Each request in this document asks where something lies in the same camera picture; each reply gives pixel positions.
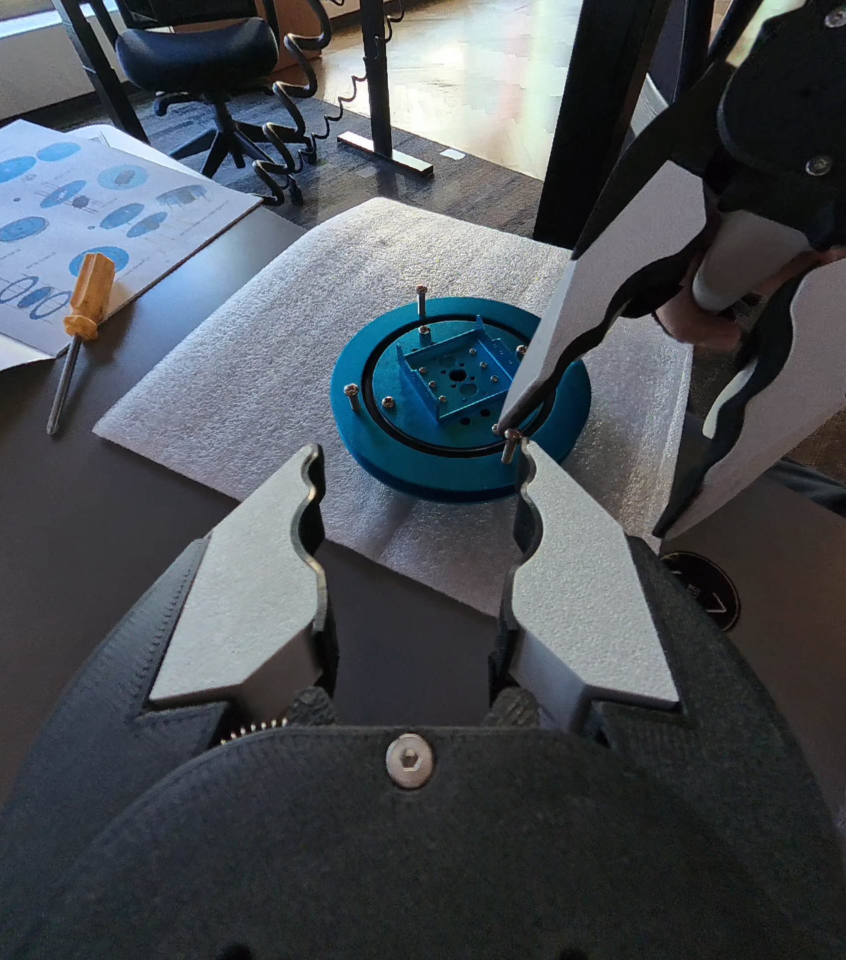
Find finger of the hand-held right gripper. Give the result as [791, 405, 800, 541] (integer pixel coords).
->
[650, 249, 846, 541]
[492, 159, 710, 436]

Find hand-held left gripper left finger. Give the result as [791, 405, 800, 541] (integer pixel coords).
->
[147, 442, 339, 723]

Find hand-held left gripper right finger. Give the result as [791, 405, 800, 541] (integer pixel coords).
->
[490, 438, 682, 734]

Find blue round metal turntable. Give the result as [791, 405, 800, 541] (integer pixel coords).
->
[329, 296, 592, 500]

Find yellow handled screwdriver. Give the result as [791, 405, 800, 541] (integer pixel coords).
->
[46, 252, 118, 436]

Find black round desk badge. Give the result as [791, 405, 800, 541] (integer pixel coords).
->
[659, 551, 740, 635]

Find black desk leg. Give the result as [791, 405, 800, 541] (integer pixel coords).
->
[531, 0, 675, 249]

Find dark grey desk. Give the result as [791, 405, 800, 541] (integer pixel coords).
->
[0, 210, 846, 826]

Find person's right hand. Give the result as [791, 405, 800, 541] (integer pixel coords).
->
[651, 247, 846, 352]

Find person's dark trousers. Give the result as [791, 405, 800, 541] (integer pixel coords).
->
[764, 457, 846, 571]

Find white foam sheet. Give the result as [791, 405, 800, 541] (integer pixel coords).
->
[93, 197, 694, 620]

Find printed instruction manual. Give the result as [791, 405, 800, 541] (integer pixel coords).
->
[0, 120, 265, 399]

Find dark blue stool chair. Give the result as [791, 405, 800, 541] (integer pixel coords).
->
[115, 15, 304, 204]

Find black wire rack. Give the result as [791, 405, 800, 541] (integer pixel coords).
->
[254, 0, 334, 207]

